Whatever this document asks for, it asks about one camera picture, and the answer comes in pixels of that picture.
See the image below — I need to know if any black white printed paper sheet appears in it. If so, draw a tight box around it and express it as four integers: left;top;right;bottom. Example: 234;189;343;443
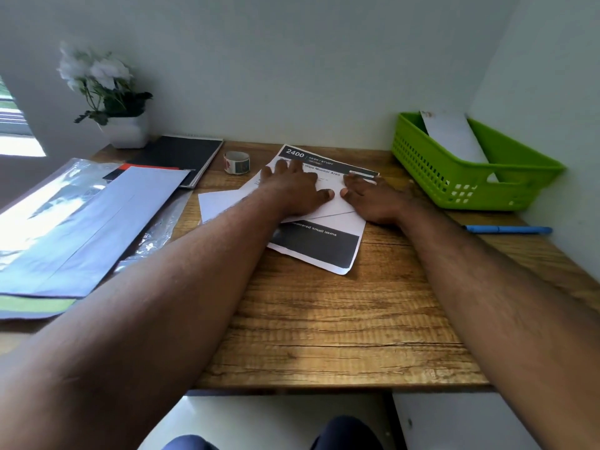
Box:
255;144;381;276

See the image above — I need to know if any patterned tape roll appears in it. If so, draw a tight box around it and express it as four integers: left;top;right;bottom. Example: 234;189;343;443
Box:
222;151;251;175

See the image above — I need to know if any green plastic basket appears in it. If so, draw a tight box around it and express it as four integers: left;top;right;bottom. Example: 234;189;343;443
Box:
391;111;567;211

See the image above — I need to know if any black notebook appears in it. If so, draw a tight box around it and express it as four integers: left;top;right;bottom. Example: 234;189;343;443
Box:
114;134;224;189

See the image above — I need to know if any black table leg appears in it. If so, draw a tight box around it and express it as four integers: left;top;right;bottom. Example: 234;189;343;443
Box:
382;393;409;450

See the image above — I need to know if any grey window frame rail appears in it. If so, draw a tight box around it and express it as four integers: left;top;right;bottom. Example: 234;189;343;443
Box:
0;100;34;136

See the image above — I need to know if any white flower plant in pot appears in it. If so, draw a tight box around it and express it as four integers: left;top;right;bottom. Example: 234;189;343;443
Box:
57;41;154;149

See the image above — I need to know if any person's left hand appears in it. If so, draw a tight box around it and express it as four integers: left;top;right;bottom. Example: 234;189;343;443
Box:
255;159;336;216

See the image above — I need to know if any person's left leg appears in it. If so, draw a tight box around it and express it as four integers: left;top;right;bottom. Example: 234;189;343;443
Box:
161;434;219;450

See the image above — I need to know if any stack of white envelopes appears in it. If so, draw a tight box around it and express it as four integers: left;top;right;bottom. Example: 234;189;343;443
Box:
0;165;191;320

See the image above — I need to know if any person's right leg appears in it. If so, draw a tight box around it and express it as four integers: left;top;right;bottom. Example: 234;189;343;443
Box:
311;415;383;450

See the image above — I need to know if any person's right forearm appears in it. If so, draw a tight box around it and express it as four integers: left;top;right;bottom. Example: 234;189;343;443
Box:
398;201;600;450

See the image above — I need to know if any clear plastic wrapper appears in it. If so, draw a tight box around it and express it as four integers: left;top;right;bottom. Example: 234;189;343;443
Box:
0;157;193;273

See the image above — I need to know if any white paper envelope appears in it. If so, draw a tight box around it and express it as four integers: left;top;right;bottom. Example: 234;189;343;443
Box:
419;109;499;183
197;175;359;224

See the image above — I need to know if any person's leg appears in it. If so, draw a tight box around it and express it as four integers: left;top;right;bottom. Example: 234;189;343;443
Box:
311;415;383;450
161;434;219;450

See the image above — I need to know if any person's left forearm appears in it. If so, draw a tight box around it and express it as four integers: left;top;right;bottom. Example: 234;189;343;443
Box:
0;191;301;450

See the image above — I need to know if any blue pen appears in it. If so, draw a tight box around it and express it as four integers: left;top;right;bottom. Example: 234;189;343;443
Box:
464;224;553;236

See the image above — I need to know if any person's right hand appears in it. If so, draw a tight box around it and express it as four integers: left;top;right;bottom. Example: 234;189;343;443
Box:
339;172;416;226

